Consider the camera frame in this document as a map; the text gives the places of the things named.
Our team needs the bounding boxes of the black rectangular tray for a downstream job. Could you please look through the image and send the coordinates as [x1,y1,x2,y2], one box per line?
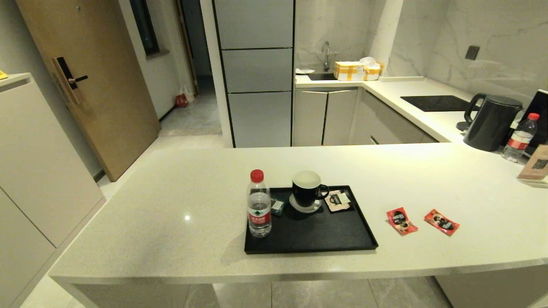
[244,185,379,255]

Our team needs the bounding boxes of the black electric kettle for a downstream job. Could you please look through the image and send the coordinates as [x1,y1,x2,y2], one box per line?
[463,94,523,152]

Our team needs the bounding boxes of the black mug white inside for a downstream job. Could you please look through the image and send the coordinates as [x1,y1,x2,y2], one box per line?
[292,171,330,207]

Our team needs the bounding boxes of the grey cabinet door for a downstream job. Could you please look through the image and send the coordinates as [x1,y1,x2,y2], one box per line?
[322,89,358,146]
[293,89,328,147]

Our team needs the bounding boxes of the red-capped water bottle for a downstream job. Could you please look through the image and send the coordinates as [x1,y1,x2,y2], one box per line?
[247,169,272,238]
[502,113,540,163]

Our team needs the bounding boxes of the white round coaster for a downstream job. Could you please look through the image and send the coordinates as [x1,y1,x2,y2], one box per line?
[289,194,323,213]

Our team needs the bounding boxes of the pale beige sachet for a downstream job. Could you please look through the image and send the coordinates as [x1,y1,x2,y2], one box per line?
[324,190,352,213]

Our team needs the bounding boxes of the grey tall cabinet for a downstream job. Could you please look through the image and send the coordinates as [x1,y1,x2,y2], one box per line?
[212,0,296,148]

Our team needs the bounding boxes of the red and white bag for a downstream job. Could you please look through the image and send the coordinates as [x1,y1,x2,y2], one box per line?
[175,84,195,108]

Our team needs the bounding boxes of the yellow taped cardboard box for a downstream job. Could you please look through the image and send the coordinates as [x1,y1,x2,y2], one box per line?
[334,61,366,81]

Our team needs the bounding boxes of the small yellow taped box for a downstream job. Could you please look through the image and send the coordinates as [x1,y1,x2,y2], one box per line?
[363,64,383,81]

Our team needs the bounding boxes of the red coffee sachet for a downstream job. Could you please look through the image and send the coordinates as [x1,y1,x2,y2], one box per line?
[424,209,460,236]
[386,207,419,236]

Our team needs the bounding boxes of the black induction hob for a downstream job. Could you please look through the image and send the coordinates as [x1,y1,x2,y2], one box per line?
[401,95,483,113]

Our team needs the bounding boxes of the wooden entrance door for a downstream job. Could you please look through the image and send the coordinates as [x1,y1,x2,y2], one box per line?
[16,0,161,182]

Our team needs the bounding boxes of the beige side cabinet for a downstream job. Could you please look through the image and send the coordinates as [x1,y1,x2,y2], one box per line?
[0,73,106,308]

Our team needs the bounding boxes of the brown card sign stand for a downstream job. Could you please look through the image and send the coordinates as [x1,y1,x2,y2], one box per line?
[517,144,548,181]

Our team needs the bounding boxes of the black flat screen device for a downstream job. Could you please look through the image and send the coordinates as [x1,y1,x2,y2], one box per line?
[520,89,548,156]

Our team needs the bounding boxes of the black door lock handle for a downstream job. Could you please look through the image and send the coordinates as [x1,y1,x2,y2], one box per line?
[52,56,89,105]

